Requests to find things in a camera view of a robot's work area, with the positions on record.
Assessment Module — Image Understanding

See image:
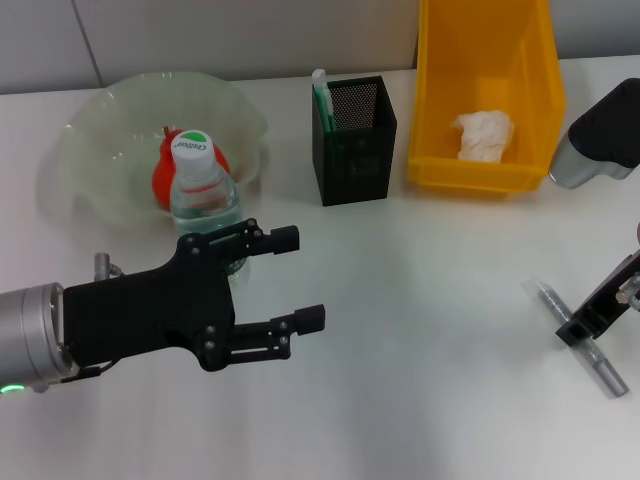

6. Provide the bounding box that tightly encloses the black mesh pen holder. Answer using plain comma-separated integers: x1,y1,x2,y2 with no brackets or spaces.
312,74,399,207

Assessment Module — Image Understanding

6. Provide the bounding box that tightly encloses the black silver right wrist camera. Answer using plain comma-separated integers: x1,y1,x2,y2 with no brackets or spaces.
548,77,640,190

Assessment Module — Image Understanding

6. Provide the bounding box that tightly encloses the pale green glass fruit bowl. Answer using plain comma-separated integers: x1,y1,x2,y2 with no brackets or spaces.
42,72,271,234

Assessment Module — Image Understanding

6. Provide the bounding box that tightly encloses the clear water bottle green label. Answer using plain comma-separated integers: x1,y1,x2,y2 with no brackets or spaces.
169,128,251,289

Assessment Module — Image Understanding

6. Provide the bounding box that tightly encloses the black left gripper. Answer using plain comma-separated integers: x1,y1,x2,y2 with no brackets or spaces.
62,218,327,372

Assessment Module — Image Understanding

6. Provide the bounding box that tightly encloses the yellow plastic bin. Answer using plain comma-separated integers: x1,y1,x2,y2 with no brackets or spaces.
407,0,569,194

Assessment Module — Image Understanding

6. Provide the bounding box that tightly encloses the white paper ball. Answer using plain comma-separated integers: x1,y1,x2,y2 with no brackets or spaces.
449,109,516,164

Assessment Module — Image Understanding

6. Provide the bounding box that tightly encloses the gripper cable with plug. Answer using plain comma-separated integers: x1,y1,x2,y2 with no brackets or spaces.
617,277,640,312
59,252,126,386

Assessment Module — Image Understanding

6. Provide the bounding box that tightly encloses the left gripper cable with plug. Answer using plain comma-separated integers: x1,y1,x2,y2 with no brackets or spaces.
59,252,126,386

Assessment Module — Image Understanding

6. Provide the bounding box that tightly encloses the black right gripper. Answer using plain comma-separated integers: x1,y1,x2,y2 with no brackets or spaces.
554,252,640,347

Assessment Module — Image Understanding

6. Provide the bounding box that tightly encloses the grey wrapped pen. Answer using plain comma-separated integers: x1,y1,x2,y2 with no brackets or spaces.
522,279,630,400

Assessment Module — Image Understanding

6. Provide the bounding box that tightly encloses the green utility knife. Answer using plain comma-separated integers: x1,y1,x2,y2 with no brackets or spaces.
311,68,341,134

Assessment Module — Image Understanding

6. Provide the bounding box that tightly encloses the right gripper cable with plug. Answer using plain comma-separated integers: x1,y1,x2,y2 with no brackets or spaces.
617,277,640,312

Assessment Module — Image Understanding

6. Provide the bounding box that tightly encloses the red-orange toy orange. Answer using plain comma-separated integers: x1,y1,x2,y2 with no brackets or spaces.
151,125,234,214

